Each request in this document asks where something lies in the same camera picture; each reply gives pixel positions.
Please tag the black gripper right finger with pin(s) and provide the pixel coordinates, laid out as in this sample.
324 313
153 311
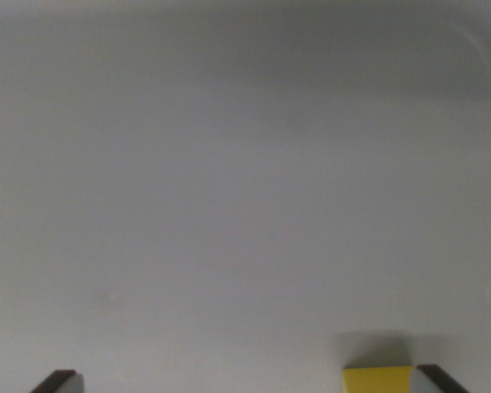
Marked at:
433 380

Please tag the grey plastic bin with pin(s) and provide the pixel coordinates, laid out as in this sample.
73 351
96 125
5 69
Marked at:
229 163

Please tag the yellow cube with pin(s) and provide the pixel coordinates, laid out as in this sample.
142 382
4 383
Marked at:
376 380

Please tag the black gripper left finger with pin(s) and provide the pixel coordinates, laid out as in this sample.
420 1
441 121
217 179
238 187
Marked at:
61 382

